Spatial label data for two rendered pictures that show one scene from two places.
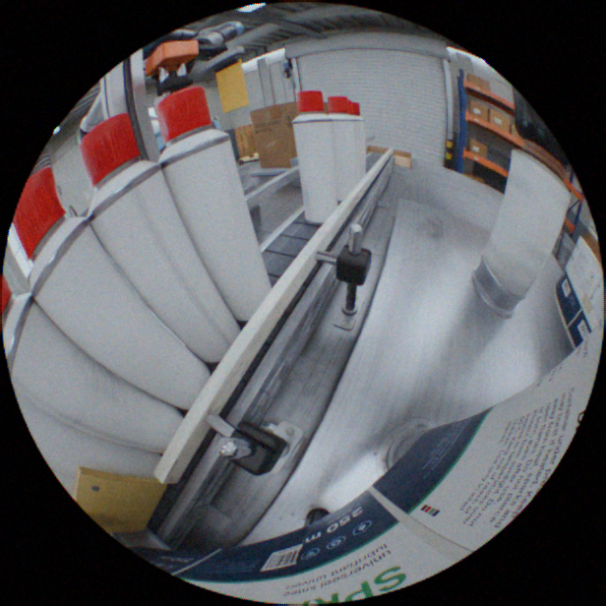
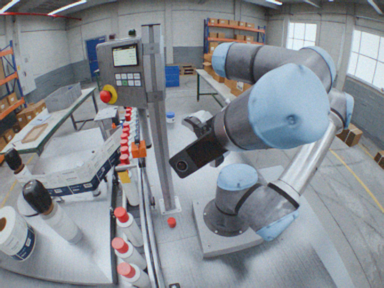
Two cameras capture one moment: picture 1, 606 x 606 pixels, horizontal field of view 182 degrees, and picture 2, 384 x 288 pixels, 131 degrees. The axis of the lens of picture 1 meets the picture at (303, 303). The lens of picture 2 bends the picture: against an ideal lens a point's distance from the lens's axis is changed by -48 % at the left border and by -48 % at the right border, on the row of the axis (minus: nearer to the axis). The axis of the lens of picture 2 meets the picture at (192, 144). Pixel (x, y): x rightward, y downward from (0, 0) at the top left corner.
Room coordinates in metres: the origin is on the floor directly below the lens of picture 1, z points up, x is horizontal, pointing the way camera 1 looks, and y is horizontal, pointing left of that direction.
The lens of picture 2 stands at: (0.58, -0.09, 1.45)
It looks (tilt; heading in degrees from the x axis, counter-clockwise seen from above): 35 degrees down; 130
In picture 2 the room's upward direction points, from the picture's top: straight up
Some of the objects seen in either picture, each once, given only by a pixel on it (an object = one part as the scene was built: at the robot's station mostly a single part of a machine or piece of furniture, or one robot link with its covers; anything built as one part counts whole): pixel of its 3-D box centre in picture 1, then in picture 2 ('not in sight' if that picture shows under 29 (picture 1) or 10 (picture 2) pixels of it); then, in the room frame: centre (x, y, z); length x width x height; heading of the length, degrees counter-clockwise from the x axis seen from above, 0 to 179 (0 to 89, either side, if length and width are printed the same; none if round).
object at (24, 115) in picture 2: not in sight; (32, 118); (-4.36, -0.61, 0.32); 1.20 x 0.83 x 0.64; 48
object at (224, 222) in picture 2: not in sight; (230, 207); (0.47, 0.24, 0.94); 0.15 x 0.15 x 0.10
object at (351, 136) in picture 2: not in sight; (347, 131); (1.80, 3.92, 0.16); 0.65 x 0.54 x 0.32; 144
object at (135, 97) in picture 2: not in sight; (130, 71); (0.15, 0.15, 1.38); 0.17 x 0.10 x 0.19; 21
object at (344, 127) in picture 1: (341, 148); (130, 255); (0.36, -0.11, 0.98); 0.05 x 0.05 x 0.20
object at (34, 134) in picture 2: not in sight; (34, 132); (-1.49, -0.36, 0.82); 0.34 x 0.24 x 0.03; 145
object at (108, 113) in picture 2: not in sight; (106, 113); (-0.21, 0.18, 1.14); 0.14 x 0.11 x 0.01; 146
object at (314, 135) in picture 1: (316, 156); (130, 228); (0.29, -0.05, 0.98); 0.05 x 0.05 x 0.20
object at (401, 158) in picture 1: (387, 154); not in sight; (1.01, -0.55, 0.85); 0.30 x 0.26 x 0.04; 146
